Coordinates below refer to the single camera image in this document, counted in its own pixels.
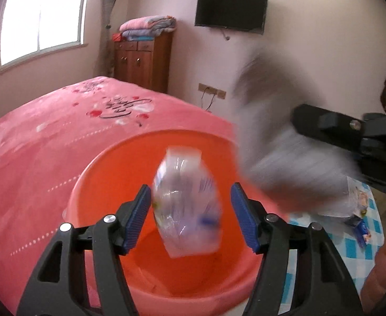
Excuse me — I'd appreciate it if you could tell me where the grey curtain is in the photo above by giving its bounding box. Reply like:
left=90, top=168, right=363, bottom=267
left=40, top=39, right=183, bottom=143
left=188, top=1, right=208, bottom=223
left=94, top=0, right=137, bottom=80

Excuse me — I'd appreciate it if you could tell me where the wall socket strip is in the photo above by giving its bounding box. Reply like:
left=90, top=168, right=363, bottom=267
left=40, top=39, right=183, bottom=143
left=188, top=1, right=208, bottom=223
left=198, top=83, right=227, bottom=100

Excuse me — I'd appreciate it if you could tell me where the blue white checkered tablecloth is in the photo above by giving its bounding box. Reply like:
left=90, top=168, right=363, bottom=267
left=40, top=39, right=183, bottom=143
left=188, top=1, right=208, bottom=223
left=280, top=174, right=383, bottom=303

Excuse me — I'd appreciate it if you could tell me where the window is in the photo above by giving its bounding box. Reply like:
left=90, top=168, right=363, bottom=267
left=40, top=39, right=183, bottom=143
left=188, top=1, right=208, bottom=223
left=0, top=0, right=91, bottom=73

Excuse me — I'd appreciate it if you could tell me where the grey white plastic packet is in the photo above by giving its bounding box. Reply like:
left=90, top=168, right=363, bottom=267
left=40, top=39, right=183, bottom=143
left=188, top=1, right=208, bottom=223
left=231, top=51, right=361, bottom=218

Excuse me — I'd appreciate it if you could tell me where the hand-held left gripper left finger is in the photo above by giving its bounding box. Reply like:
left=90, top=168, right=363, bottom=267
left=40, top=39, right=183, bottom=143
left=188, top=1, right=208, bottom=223
left=17, top=184, right=152, bottom=316

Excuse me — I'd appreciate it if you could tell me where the folded pink quilt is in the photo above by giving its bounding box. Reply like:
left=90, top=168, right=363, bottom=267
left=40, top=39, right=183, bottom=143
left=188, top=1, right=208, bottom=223
left=119, top=15, right=176, bottom=34

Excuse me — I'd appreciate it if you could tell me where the black power cable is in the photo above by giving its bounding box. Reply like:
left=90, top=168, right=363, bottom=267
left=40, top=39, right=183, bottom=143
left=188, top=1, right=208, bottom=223
left=201, top=87, right=217, bottom=111

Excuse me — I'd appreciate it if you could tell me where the orange plastic basin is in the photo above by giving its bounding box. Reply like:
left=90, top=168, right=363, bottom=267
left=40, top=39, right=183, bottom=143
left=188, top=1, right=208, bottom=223
left=63, top=130, right=291, bottom=315

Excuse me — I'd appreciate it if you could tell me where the pink printed blanket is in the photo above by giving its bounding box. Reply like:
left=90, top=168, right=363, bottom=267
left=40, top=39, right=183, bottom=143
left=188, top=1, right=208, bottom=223
left=0, top=76, right=243, bottom=316

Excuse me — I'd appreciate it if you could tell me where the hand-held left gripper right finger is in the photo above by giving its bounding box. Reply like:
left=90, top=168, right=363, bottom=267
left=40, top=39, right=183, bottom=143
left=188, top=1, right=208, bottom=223
left=230, top=182, right=365, bottom=316

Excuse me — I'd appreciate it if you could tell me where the clear plastic packet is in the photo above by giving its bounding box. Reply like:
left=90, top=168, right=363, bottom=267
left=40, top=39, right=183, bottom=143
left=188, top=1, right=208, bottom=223
left=152, top=146, right=223, bottom=258

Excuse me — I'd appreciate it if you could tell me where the black wall television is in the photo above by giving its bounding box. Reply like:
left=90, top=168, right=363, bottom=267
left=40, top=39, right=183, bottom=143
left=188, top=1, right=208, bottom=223
left=195, top=0, right=269, bottom=36

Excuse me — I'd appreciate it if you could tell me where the yellow snack packet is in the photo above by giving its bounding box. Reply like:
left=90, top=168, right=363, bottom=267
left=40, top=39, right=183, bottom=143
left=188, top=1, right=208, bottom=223
left=346, top=176, right=375, bottom=218

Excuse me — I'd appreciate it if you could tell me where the folded blue quilt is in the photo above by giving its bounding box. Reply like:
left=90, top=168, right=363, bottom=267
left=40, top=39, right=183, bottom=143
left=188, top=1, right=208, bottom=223
left=122, top=28, right=175, bottom=42

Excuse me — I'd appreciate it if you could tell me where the brown wooden cabinet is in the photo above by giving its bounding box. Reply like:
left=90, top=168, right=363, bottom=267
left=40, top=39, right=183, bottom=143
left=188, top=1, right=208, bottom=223
left=114, top=33, right=173, bottom=94

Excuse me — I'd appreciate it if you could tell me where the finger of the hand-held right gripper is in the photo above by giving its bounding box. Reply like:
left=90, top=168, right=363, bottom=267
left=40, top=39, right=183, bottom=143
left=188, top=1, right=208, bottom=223
left=354, top=138, right=386, bottom=198
left=293, top=104, right=386, bottom=145

